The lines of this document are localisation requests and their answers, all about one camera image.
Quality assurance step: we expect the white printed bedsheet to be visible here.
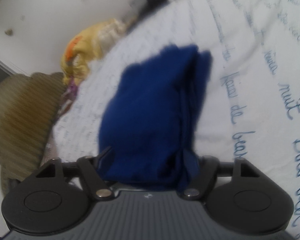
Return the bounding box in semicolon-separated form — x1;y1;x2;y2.
46;0;300;240

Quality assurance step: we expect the yellow cloth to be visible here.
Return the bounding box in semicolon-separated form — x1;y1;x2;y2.
60;17;127;85

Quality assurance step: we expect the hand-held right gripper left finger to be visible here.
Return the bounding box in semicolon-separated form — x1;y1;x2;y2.
36;148;113;201

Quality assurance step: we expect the blue garment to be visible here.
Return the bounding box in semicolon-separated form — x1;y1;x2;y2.
98;44;213;193

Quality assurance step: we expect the brown woven rug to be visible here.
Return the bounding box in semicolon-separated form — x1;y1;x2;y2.
0;72;68;189

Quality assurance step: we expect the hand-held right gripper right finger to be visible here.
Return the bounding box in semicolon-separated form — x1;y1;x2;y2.
182;150;262;201

